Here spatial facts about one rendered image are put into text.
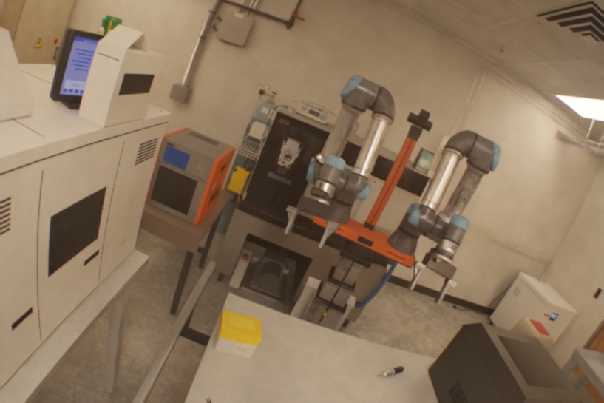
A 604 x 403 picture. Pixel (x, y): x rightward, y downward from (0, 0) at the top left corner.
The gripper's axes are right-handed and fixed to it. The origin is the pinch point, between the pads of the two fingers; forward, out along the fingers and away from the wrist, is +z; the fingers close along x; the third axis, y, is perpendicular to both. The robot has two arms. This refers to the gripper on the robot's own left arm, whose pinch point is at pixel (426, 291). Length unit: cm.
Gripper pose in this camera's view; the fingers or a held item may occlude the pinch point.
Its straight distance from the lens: 133.3
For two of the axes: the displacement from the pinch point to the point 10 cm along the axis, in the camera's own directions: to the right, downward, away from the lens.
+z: -4.9, 8.5, -1.6
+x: 8.6, 5.1, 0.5
